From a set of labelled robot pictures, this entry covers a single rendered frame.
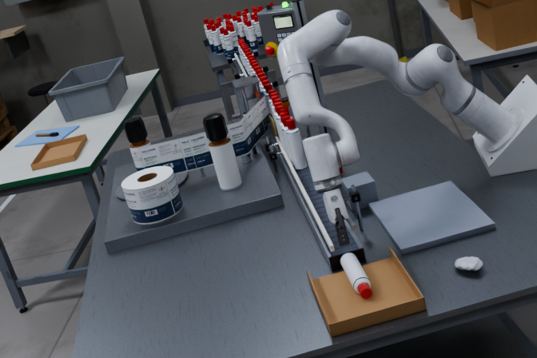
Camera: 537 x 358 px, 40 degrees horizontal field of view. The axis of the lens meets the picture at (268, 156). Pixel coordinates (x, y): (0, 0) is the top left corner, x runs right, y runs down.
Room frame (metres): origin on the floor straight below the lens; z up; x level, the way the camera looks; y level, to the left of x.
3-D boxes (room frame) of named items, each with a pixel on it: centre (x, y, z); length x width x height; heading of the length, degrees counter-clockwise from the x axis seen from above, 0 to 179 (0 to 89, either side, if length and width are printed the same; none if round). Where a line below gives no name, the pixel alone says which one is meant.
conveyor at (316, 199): (2.78, -0.11, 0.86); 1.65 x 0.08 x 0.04; 3
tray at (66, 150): (3.94, 1.11, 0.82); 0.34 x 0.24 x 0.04; 178
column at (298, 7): (2.83, -0.25, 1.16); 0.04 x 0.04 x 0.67; 3
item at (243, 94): (3.20, 0.01, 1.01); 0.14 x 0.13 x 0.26; 3
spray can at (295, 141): (2.69, -0.11, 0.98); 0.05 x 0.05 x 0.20
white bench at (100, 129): (4.61, 1.14, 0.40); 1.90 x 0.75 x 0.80; 172
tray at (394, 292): (1.79, -0.17, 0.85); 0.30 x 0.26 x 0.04; 3
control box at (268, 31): (2.89, -0.18, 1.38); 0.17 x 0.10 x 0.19; 58
